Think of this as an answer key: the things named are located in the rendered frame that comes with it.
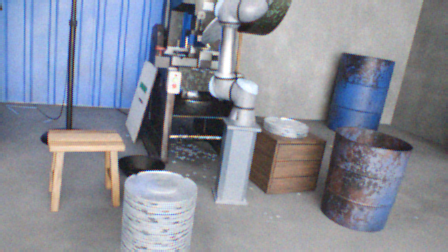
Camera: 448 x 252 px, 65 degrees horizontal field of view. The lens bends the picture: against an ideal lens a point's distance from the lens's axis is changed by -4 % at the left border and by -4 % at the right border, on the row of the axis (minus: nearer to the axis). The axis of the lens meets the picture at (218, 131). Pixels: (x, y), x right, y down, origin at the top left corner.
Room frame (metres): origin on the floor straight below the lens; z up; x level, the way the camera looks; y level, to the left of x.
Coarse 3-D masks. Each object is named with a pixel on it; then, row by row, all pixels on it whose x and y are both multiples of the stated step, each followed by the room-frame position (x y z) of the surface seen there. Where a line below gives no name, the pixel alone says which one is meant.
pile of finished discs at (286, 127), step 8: (264, 120) 2.28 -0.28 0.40; (272, 120) 2.34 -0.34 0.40; (280, 120) 2.36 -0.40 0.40; (288, 120) 2.41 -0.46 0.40; (296, 120) 2.41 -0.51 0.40; (264, 128) 2.25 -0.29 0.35; (272, 128) 2.19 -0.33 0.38; (280, 128) 2.16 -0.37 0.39; (288, 128) 2.18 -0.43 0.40; (296, 128) 2.22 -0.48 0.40; (304, 128) 2.25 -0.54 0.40; (288, 136) 2.15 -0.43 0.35; (296, 136) 2.17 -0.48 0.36; (304, 136) 2.20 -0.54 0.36
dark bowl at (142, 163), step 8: (120, 160) 2.08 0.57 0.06; (128, 160) 2.13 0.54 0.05; (136, 160) 2.16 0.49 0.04; (144, 160) 2.18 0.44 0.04; (152, 160) 2.18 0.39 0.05; (160, 160) 2.16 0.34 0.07; (120, 168) 1.93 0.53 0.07; (128, 168) 2.09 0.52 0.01; (136, 168) 2.13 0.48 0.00; (144, 168) 2.14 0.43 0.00; (152, 168) 2.13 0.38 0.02; (160, 168) 2.10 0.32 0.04; (128, 176) 1.96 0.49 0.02
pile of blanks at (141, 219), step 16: (128, 192) 1.24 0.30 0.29; (128, 208) 1.23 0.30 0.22; (144, 208) 1.19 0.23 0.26; (160, 208) 1.19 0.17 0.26; (176, 208) 1.21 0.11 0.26; (192, 208) 1.28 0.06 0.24; (128, 224) 1.22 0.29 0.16; (144, 224) 1.19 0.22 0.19; (160, 224) 1.18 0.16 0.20; (176, 224) 1.21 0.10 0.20; (192, 224) 1.31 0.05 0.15; (128, 240) 1.22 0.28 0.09; (144, 240) 1.18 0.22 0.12; (160, 240) 1.19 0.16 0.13; (176, 240) 1.22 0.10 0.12
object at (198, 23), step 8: (200, 0) 2.57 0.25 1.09; (208, 0) 2.59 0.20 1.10; (216, 0) 2.61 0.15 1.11; (200, 8) 2.57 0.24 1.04; (208, 8) 2.59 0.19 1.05; (192, 16) 2.66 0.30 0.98; (200, 16) 2.56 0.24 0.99; (208, 16) 2.59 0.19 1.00; (192, 24) 2.63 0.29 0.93; (200, 24) 2.55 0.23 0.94; (208, 24) 2.56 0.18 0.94
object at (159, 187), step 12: (132, 180) 1.34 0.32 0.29; (144, 180) 1.36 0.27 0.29; (156, 180) 1.37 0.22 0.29; (168, 180) 1.39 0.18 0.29; (180, 180) 1.42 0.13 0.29; (132, 192) 1.24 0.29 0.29; (144, 192) 1.25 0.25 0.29; (156, 192) 1.27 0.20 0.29; (168, 192) 1.28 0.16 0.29; (180, 192) 1.30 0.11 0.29; (192, 192) 1.32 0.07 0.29
